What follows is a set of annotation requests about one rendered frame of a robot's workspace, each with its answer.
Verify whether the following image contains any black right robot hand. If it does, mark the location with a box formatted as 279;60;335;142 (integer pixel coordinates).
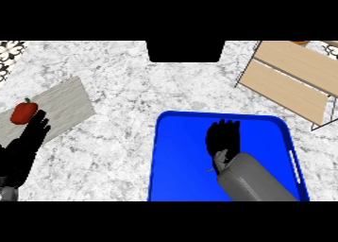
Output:
205;118;242;176

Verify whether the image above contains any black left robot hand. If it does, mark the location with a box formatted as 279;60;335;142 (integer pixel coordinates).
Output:
0;109;52;194

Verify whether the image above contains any blue plastic tray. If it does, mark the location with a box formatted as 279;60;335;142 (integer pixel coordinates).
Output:
146;110;311;202

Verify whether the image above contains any red bell pepper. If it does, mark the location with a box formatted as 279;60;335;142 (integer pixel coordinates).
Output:
9;97;38;126

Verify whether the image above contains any grey wooden cutting board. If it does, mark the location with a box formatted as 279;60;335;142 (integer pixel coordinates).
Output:
0;76;96;148

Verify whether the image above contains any black square appliance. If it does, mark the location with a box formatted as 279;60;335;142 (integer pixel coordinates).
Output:
143;41;227;63

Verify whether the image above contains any wooden tiered wire shelf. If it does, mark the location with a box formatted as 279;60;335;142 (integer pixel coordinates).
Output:
234;41;338;132

